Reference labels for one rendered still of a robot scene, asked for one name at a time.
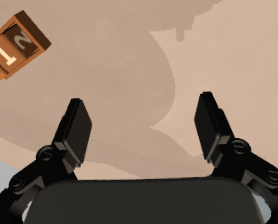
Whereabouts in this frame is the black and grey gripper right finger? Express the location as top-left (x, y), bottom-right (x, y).
top-left (194, 91), bottom-right (278, 224)

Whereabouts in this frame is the brown wooden tray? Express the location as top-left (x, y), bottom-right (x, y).
top-left (0, 10), bottom-right (52, 80)

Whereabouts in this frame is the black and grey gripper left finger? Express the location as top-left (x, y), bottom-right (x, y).
top-left (0, 98), bottom-right (92, 224)

